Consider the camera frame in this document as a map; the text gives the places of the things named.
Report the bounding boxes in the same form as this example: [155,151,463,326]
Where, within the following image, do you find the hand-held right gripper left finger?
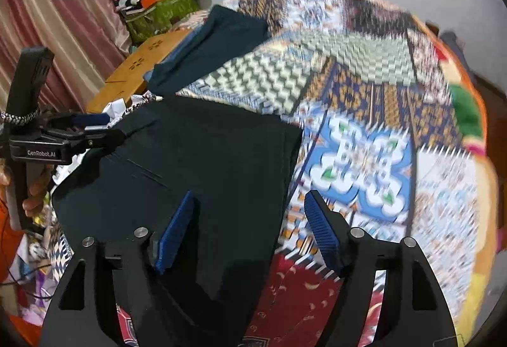
[40,191,199,347]

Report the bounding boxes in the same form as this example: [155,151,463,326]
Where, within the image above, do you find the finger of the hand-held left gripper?
[63,128,126,155]
[48,112,112,133]

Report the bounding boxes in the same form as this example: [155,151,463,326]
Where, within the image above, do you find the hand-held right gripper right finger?
[304,190,459,347]

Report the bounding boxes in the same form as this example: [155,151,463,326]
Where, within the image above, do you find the black pants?
[51,96,304,347]

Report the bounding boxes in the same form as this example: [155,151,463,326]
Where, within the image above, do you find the person's left hand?
[22,166,53,218]

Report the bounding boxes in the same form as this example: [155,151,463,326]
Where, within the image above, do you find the white patterned cloth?
[102,93,164,119]

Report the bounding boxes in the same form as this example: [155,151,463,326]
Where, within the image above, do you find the wooden lap desk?
[85,28,196,115]

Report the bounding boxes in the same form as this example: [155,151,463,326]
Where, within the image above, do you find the striped pink curtain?
[0,0,132,115]

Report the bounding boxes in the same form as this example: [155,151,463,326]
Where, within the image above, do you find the patchwork printed blanket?
[24,0,492,347]

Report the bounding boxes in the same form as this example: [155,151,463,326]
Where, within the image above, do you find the green patterned storage bag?
[126,0,201,46]

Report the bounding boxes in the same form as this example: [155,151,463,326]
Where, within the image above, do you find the dark blue garment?
[144,4,279,97]

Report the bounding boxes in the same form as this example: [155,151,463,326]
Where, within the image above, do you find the colourful fleece blanket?
[433,32,500,332]

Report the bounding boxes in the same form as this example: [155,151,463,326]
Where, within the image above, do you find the grey backpack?
[439,30,473,68]

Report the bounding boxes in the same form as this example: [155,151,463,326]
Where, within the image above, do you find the black white braided cord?
[0,108,41,125]

